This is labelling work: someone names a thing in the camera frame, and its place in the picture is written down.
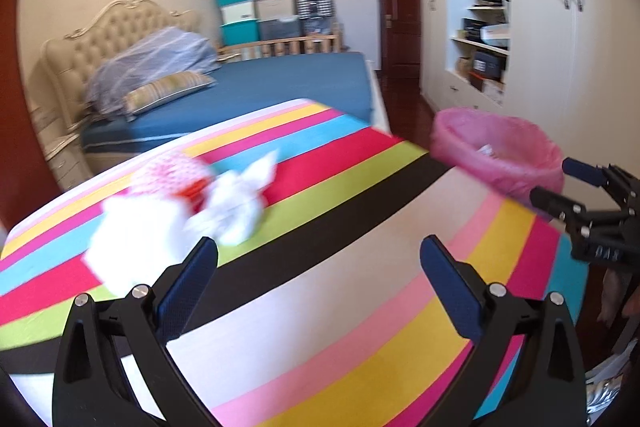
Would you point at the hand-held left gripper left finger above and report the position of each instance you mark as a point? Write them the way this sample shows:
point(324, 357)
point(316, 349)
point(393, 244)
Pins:
point(185, 292)

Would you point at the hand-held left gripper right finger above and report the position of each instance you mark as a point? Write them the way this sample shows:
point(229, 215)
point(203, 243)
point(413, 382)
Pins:
point(452, 292)

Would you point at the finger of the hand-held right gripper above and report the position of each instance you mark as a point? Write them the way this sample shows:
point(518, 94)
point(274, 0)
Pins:
point(555, 203)
point(582, 169)

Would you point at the pink lined trash bin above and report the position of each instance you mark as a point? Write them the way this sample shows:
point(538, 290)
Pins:
point(500, 167)

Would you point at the white tissue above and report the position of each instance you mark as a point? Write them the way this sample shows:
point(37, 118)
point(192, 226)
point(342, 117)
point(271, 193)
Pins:
point(235, 207)

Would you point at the large pink foam fruit net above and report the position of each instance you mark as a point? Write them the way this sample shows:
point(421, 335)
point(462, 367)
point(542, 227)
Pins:
point(170, 177)

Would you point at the person's right hand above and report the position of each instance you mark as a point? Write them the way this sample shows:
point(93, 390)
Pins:
point(612, 297)

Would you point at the small white foam block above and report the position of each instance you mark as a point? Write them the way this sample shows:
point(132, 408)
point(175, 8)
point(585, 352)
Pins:
point(135, 242)

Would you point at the white built-in wardrobe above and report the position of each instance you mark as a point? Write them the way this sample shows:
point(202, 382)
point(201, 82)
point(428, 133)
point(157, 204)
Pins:
point(575, 57)

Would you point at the cardboard boxes on shelf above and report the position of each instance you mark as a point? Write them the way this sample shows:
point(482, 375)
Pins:
point(494, 91)

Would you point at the colourful striped tablecloth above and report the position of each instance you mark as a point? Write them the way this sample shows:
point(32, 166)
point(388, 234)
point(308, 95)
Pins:
point(350, 217)

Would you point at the shiny plastic bag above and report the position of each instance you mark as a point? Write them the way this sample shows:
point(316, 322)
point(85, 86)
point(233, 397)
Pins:
point(612, 392)

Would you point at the cream nightstand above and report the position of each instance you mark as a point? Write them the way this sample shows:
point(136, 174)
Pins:
point(62, 152)

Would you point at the striped pillow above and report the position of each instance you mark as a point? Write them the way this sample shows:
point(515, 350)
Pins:
point(165, 92)

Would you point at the blue bed mattress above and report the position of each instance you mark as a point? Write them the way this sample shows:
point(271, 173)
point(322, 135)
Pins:
point(280, 92)

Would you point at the grey blue quilt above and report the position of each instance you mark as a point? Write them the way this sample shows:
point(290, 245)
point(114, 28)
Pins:
point(150, 62)

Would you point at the dark wooden door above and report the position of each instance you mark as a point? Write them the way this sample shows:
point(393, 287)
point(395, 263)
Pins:
point(397, 12)

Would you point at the reddish wooden panel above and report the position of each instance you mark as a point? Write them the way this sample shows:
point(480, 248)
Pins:
point(20, 82)

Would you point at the beige tufted headboard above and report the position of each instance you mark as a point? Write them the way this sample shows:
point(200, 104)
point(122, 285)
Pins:
point(100, 37)

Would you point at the stack of plastic storage boxes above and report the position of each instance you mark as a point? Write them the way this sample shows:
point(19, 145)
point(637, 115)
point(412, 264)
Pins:
point(257, 7)

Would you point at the dark storage bag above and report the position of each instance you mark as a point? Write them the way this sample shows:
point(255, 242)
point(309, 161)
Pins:
point(318, 27)

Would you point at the checkered bag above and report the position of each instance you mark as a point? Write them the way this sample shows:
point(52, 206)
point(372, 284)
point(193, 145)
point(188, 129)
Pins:
point(314, 5)

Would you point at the wooden crib rail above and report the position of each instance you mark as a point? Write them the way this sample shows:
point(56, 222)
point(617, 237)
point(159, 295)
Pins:
point(280, 46)

